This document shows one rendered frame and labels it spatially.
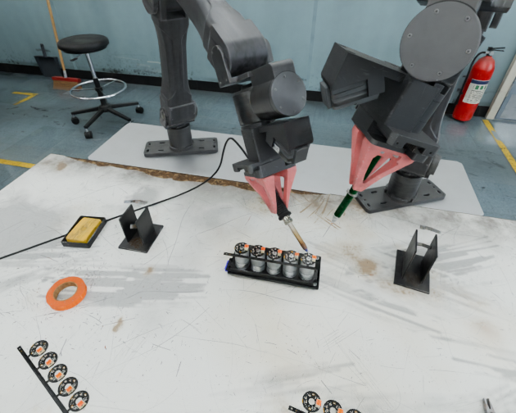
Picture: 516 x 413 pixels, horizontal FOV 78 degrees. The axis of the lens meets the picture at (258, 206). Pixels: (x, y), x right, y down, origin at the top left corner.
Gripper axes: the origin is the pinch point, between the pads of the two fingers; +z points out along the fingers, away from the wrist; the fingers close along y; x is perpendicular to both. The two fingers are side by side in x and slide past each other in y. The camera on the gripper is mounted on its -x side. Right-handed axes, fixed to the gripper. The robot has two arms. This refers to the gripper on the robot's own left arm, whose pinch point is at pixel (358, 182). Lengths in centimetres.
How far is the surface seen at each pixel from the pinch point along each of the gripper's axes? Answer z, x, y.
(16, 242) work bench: 39, -49, -17
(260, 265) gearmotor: 20.5, -6.5, -1.9
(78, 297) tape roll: 33.2, -33.9, -1.2
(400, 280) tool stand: 15.6, 17.6, 1.7
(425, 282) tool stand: 14.2, 21.4, 2.6
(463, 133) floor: 26, 192, -176
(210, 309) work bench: 27.2, -13.4, 2.9
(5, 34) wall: 120, -203, -364
